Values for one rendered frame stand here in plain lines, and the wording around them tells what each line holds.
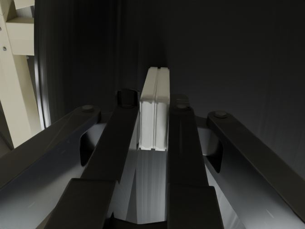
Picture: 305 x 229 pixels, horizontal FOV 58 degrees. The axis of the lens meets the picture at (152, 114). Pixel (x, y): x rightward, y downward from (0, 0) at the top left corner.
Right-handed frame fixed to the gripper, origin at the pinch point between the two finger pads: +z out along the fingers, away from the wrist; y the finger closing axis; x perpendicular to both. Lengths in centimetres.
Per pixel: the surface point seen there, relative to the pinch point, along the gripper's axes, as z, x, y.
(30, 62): 681, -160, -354
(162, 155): 3.3, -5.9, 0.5
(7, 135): 342, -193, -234
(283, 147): 3.3, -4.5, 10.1
